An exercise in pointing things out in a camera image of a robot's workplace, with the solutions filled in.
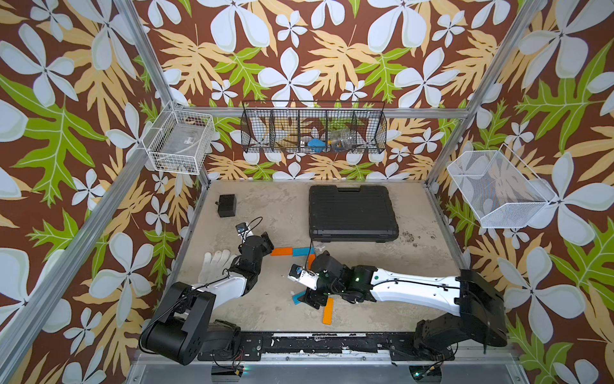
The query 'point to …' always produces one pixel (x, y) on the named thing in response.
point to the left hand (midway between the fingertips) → (261, 233)
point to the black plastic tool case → (352, 214)
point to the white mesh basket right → (501, 191)
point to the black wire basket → (312, 126)
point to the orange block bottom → (328, 314)
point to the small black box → (227, 205)
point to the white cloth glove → (213, 266)
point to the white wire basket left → (177, 143)
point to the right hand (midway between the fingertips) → (300, 285)
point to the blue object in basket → (316, 145)
